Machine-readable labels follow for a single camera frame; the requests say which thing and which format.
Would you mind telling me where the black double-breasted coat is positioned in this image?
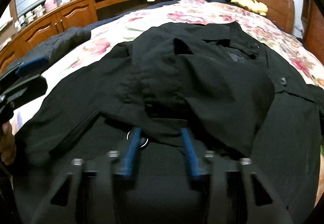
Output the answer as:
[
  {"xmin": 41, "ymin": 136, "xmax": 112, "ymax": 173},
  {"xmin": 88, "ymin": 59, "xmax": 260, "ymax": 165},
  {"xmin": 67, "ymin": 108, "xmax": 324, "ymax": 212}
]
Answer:
[{"xmin": 3, "ymin": 22, "xmax": 323, "ymax": 223}]

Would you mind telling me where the dark jacket sleeve forearm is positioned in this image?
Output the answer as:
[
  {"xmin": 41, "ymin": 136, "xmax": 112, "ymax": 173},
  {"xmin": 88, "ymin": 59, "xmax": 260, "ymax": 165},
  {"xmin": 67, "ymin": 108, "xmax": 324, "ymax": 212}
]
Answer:
[{"xmin": 1, "ymin": 27, "xmax": 91, "ymax": 75}]

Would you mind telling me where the left hand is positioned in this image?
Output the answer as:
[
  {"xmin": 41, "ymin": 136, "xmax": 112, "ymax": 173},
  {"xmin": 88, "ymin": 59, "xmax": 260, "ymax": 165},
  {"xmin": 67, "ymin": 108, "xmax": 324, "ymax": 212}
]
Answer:
[{"xmin": 0, "ymin": 121, "xmax": 16, "ymax": 165}]

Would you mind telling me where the wooden desk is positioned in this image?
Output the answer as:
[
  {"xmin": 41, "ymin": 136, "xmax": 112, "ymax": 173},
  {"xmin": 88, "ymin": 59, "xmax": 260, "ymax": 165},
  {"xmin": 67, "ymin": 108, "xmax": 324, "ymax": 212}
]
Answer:
[{"xmin": 0, "ymin": 0, "xmax": 156, "ymax": 75}]

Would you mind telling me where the floral bed blanket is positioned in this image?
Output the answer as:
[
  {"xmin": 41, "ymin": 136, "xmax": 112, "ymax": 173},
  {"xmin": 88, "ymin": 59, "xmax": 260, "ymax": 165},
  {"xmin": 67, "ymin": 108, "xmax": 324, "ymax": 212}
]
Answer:
[{"xmin": 12, "ymin": 0, "xmax": 324, "ymax": 204}]

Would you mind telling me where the yellow plush toy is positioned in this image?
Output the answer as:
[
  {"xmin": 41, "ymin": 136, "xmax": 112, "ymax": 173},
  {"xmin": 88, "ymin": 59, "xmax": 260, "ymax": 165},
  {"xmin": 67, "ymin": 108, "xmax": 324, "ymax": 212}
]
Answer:
[{"xmin": 230, "ymin": 0, "xmax": 268, "ymax": 16}]

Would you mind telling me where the wooden louvered wardrobe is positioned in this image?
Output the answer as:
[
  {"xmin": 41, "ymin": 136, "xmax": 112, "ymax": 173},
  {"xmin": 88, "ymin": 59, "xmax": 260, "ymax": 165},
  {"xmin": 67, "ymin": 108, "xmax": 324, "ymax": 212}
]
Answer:
[{"xmin": 302, "ymin": 0, "xmax": 323, "ymax": 64}]

